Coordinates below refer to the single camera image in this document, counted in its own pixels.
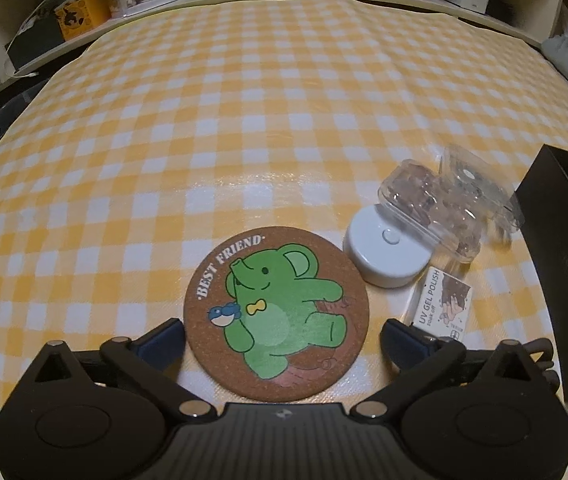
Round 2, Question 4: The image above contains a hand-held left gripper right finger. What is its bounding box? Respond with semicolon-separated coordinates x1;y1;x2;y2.
352;317;551;420

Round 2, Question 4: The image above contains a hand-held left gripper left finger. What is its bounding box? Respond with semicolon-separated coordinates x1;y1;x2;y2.
18;317;219;421

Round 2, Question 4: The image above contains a white nail gel polish box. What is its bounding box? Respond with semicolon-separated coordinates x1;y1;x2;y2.
404;266;474;343

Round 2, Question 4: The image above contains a white round puck lamp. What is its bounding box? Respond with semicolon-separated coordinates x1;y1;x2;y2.
342;205;437;289

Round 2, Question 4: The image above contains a round green elephant coaster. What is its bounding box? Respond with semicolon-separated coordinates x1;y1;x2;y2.
183;225;369;403

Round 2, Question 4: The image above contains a clear plastic bead box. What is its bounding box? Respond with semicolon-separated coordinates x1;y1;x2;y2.
378;146;524;263

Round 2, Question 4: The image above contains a black storage box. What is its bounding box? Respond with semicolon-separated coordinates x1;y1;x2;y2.
514;144;568;403

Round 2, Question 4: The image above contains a yellow checkered cloth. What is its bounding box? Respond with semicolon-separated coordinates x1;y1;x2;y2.
0;0;568;480

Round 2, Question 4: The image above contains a black bag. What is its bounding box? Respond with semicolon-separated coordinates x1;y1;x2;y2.
6;20;64;73

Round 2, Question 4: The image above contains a yellow printed box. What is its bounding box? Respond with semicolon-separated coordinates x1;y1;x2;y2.
56;0;112;42

